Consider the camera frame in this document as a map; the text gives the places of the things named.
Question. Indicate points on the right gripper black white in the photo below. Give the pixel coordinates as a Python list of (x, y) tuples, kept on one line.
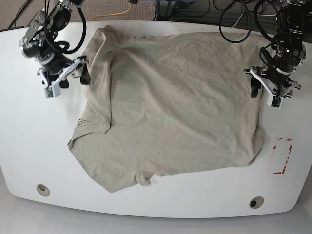
[(58, 71)]

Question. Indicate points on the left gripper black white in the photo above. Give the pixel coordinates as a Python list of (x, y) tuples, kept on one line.
[(273, 81)]

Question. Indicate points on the beige grey t-shirt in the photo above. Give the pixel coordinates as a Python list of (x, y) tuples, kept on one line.
[(165, 105)]

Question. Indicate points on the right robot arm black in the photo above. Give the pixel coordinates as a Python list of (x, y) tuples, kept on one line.
[(39, 43)]

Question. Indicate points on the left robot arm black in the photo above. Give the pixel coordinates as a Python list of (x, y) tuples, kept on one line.
[(284, 53)]

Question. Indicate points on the red tape rectangle marking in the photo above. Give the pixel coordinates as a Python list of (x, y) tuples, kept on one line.
[(281, 154)]

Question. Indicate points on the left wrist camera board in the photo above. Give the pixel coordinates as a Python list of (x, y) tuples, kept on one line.
[(275, 101)]

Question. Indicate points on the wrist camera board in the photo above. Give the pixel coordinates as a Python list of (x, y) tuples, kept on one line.
[(52, 91), (275, 101)]

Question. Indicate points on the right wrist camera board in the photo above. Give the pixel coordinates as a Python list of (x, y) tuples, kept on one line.
[(52, 91)]

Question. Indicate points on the left table cable grommet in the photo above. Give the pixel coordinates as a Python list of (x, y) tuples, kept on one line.
[(43, 190)]

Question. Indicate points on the table cable grommet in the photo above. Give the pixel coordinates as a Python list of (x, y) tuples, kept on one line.
[(43, 190), (256, 202)]

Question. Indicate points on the right table cable grommet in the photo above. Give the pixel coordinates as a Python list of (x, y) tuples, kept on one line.
[(256, 202)]

